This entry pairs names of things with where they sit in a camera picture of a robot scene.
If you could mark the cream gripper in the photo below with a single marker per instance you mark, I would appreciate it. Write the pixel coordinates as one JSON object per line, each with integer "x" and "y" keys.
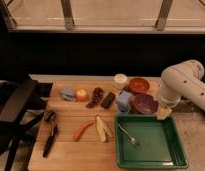
{"x": 163, "y": 113}

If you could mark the orange carrot toy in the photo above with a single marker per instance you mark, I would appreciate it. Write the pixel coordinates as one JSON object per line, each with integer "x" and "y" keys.
{"x": 81, "y": 130}

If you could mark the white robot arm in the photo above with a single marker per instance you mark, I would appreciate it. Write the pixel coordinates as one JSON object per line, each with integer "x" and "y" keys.
{"x": 182, "y": 80}

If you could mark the purple bowl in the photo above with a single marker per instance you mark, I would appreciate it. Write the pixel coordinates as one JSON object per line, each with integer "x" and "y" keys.
{"x": 145, "y": 103}

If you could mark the red bowl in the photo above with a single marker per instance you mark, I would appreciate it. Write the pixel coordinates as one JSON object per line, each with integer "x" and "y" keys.
{"x": 139, "y": 85}

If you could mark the green plastic tray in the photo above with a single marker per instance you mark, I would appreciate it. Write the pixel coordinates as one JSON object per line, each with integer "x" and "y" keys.
{"x": 160, "y": 144}

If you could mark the blue cup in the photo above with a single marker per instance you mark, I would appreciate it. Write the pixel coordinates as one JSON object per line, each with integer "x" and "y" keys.
{"x": 123, "y": 102}

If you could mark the metal spoon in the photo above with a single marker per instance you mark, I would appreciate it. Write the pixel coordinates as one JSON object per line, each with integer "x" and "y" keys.
{"x": 133, "y": 140}

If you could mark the white cup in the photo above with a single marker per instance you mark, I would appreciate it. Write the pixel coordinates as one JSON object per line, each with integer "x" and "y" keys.
{"x": 120, "y": 80}

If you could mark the dark brown block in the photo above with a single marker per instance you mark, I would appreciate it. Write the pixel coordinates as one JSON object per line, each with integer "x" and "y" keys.
{"x": 108, "y": 100}

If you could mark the red brown food toy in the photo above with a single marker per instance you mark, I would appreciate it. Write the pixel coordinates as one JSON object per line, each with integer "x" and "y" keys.
{"x": 97, "y": 96}

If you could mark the orange round fruit toy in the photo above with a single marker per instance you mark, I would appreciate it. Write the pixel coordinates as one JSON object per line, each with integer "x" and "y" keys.
{"x": 81, "y": 95}

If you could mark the wooden cutting board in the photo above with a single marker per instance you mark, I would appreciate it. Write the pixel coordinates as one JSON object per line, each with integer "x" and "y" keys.
{"x": 89, "y": 153}

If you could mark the blue grey cloth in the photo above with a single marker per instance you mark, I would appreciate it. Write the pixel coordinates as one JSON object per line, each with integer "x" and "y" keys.
{"x": 68, "y": 93}

